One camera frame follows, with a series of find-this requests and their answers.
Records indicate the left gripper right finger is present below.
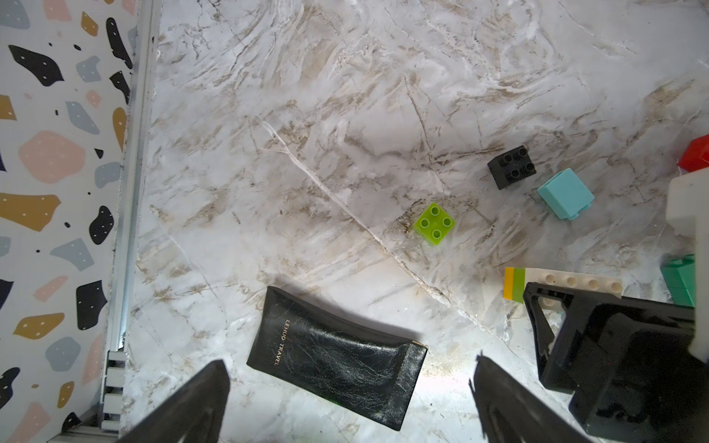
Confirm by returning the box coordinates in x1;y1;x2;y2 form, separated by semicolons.
469;354;588;442

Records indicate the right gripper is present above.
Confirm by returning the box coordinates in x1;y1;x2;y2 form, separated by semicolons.
523;282;708;442

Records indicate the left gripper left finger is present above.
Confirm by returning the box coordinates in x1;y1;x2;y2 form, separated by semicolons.
119;360;230;443

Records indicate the cream long lego brick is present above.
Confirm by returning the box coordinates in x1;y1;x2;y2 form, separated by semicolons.
525;268;625;298

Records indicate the lime green lego brick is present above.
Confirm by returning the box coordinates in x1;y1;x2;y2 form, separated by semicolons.
513;268;526;304
414;202;455;245

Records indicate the yellow-orange square lego brick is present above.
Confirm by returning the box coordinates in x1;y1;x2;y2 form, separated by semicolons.
503;268;514;300

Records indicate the green square lego brick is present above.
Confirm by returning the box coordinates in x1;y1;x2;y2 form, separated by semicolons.
660;254;696;308

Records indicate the light blue lego brick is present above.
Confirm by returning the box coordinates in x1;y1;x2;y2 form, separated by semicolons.
537;168;595;220

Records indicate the black square lego brick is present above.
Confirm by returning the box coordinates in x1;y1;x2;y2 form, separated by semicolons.
487;145;537;190

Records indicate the red square lego brick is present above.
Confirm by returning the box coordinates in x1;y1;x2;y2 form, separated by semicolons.
678;135;709;173

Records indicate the aluminium frame rail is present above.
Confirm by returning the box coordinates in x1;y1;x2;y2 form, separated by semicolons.
51;1;162;442

